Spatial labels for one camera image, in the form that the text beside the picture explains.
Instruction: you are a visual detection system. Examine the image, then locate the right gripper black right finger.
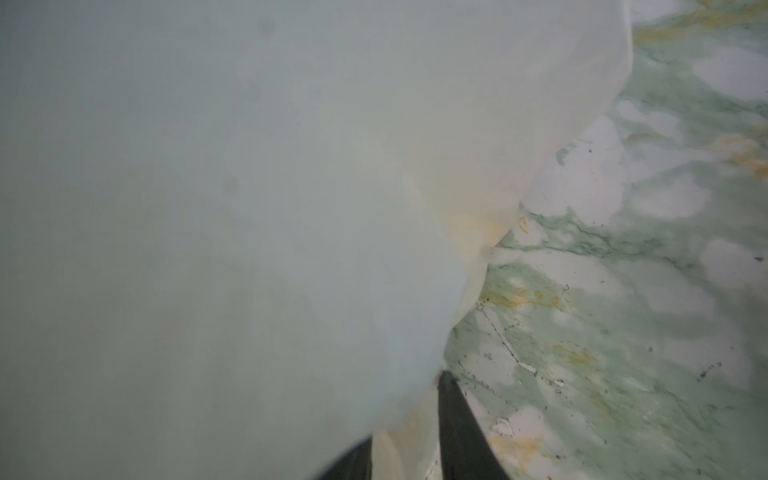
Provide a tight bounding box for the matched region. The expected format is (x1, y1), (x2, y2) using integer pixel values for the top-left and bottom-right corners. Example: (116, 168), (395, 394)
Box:
(438, 370), (511, 480)

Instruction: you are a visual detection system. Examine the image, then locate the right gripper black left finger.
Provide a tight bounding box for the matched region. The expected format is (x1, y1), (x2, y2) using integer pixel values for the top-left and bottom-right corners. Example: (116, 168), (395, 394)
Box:
(318, 437), (373, 480)

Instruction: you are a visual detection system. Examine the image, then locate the white plastic bag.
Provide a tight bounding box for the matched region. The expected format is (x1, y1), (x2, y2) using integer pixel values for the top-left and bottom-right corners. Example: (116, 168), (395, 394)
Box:
(1, 1), (632, 479)

